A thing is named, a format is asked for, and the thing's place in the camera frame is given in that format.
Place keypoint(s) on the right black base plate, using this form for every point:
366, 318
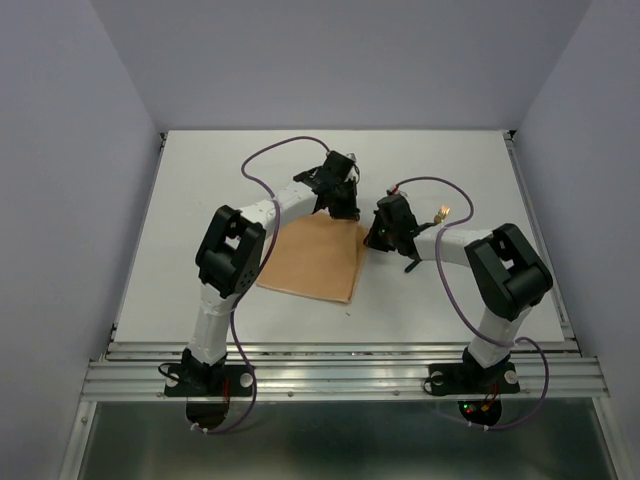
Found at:
445, 379

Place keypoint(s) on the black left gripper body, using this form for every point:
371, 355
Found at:
341, 184

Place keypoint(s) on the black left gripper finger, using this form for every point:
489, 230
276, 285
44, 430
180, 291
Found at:
350, 207
334, 201

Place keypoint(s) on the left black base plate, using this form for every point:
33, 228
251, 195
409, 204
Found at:
228, 381

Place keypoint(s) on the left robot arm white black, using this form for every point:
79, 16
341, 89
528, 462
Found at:
237, 245

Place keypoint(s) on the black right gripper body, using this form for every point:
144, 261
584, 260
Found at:
394, 233

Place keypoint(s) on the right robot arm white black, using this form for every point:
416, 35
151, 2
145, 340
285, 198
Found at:
510, 276

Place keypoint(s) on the peach cloth napkin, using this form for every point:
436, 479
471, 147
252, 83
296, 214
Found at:
317, 257

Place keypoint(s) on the aluminium rail frame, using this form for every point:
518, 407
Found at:
340, 391

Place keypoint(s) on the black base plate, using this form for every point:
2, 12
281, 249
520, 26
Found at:
228, 381
445, 379

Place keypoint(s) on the gold fork black handle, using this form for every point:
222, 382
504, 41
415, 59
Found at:
440, 216

